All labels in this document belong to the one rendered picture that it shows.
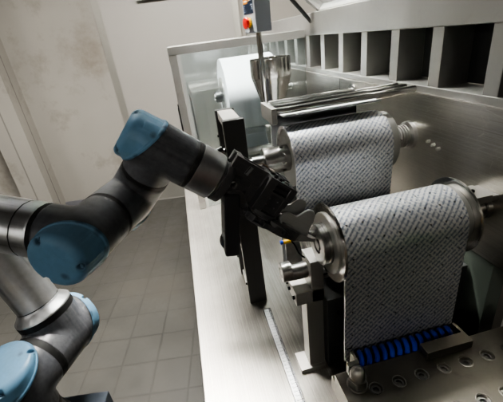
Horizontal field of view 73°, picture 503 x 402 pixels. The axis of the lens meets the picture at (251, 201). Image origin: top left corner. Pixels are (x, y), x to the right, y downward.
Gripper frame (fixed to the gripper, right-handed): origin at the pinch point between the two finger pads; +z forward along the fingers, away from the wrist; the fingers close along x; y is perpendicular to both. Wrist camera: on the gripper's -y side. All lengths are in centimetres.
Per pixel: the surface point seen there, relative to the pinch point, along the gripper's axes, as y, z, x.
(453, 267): 10.0, 25.6, -7.2
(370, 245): 5.9, 6.6, -6.9
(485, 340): 1.8, 38.6, -12.7
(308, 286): -9.5, 8.8, 1.4
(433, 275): 6.8, 22.8, -7.2
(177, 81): 5, -26, 95
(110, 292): -160, 8, 171
